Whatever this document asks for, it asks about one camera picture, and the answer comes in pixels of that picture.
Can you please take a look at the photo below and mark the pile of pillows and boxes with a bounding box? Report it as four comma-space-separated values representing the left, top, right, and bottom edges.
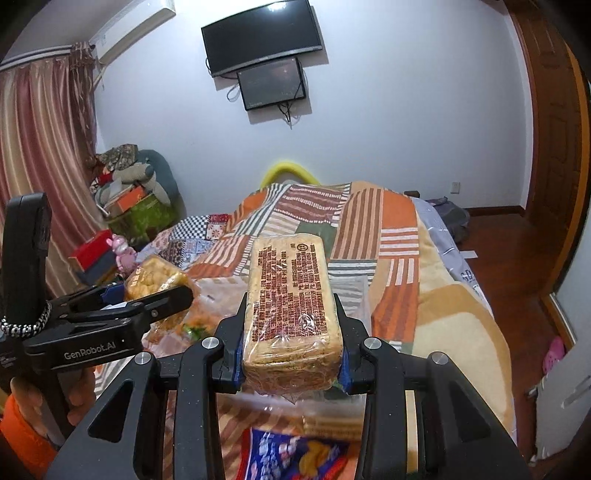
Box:
95, 164, 171, 206

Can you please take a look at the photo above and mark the person's left hand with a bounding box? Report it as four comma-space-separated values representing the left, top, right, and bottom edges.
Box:
10, 367, 97, 444

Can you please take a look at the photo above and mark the yellow ring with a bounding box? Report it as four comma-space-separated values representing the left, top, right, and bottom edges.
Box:
259, 161, 324, 188

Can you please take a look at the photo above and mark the long cookie packet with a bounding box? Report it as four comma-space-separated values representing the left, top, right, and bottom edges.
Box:
300, 406, 365, 437

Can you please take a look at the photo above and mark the grey backpack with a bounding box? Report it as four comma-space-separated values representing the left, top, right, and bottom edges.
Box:
427, 198, 472, 241

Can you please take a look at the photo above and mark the red box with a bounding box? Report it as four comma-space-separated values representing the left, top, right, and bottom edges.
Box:
68, 232, 116, 271

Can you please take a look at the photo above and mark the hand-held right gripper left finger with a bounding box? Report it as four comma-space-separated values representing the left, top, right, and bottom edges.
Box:
44, 291, 251, 480

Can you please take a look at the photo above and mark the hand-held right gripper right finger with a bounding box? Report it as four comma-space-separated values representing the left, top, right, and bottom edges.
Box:
331, 293, 533, 480

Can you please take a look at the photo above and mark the white air conditioner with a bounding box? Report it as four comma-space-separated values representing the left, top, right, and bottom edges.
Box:
90, 0, 176, 64

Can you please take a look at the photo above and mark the large black wall television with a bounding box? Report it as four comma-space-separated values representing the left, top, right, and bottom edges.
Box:
201, 0, 324, 78

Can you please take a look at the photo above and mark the small black wall monitor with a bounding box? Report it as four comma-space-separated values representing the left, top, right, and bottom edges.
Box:
236, 58, 308, 112

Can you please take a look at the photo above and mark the green cardboard box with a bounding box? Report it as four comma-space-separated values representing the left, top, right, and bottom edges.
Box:
108, 194, 174, 238

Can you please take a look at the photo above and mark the grey bed sheet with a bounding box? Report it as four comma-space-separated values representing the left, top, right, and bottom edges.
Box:
411, 196, 481, 289

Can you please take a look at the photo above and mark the clear plastic container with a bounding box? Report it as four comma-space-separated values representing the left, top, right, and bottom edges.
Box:
194, 277, 375, 480

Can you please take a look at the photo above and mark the patchwork blanket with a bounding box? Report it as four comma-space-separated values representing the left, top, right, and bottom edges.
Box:
92, 181, 515, 480

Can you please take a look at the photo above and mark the striped pink curtain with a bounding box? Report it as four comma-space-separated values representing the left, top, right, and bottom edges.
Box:
0, 55, 100, 296

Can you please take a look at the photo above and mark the white door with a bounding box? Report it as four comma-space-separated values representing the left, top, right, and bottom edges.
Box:
529, 342, 591, 462

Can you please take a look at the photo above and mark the person's left forearm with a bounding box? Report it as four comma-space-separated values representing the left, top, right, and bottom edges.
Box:
0, 396, 60, 480

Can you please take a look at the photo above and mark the wooden door frame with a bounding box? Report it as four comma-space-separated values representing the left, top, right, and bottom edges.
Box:
508, 0, 591, 342

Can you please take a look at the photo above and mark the pink plush toy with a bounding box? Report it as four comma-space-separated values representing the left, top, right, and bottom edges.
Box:
107, 234, 137, 271

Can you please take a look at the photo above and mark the white curtain rail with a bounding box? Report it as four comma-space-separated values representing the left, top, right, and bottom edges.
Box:
0, 44, 75, 71

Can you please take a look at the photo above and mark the yellow puffed snack packet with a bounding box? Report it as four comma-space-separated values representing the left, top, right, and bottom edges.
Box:
124, 254, 200, 330

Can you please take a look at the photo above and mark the pink slipper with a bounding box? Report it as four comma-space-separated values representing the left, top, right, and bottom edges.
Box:
542, 336, 566, 374

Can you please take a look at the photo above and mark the dark flat box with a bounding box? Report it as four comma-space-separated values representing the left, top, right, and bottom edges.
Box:
76, 251, 121, 284

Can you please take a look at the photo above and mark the brown cracker brick packet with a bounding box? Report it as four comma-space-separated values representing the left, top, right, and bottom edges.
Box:
241, 233, 346, 395

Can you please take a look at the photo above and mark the patterned cloth bundle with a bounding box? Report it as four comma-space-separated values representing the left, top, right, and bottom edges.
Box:
95, 144, 140, 169

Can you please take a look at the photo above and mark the orange cardboard box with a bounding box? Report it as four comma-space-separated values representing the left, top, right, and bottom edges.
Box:
104, 186, 148, 213

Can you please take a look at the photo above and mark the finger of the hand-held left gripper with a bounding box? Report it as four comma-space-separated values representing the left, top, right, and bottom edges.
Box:
65, 286, 195, 335
46, 283, 129, 319

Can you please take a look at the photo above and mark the dark patterned curtain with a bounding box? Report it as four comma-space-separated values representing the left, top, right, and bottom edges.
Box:
69, 41, 100, 158

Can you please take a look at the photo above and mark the blue snack bag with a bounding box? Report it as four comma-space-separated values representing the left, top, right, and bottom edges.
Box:
249, 427, 352, 480

